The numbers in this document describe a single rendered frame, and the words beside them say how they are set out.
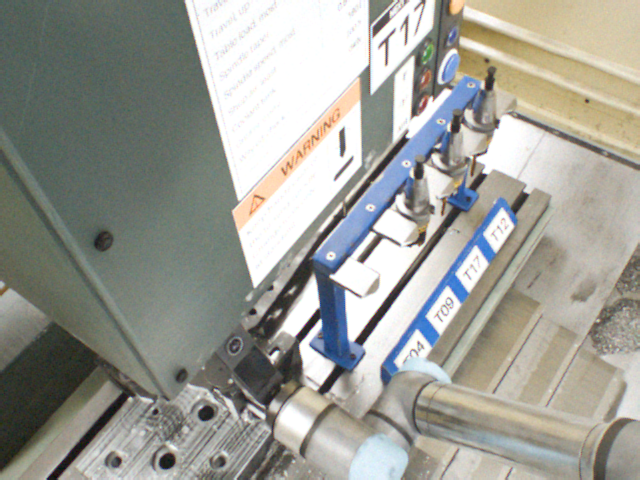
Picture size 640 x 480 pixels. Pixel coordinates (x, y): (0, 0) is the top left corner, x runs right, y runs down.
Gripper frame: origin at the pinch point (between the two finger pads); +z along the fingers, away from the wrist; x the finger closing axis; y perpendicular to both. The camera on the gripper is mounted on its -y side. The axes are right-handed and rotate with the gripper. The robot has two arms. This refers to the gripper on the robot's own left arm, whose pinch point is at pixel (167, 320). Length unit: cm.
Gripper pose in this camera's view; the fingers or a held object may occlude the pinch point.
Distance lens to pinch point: 93.7
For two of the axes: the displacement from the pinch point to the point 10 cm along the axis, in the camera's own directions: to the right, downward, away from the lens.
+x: 5.8, -6.9, 4.3
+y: 0.6, 5.6, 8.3
